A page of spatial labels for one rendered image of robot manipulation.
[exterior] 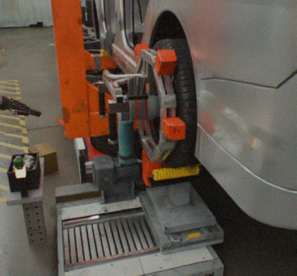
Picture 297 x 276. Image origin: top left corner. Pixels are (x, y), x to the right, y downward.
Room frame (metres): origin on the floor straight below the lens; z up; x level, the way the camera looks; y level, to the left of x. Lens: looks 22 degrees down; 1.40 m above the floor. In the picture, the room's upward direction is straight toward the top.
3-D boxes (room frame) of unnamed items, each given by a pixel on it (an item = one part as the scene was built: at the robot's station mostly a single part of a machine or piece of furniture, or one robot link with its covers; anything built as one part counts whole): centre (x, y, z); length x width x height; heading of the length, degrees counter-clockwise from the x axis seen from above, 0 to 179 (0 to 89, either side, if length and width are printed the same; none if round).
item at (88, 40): (6.48, 1.33, 0.39); 0.66 x 0.66 x 0.24
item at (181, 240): (1.66, -0.16, 0.13); 0.50 x 0.36 x 0.10; 16
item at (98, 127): (2.09, 0.17, 0.69); 0.52 x 0.17 x 0.35; 106
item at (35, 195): (1.56, 0.68, 0.44); 0.43 x 0.17 x 0.03; 16
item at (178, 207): (1.66, -0.16, 0.32); 0.40 x 0.30 x 0.28; 16
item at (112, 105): (1.39, 0.15, 0.93); 0.09 x 0.05 x 0.05; 106
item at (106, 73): (1.67, 0.15, 1.03); 0.19 x 0.18 x 0.11; 106
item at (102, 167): (1.88, 0.17, 0.26); 0.42 x 0.18 x 0.35; 106
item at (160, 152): (1.61, 0.00, 0.85); 0.54 x 0.07 x 0.54; 16
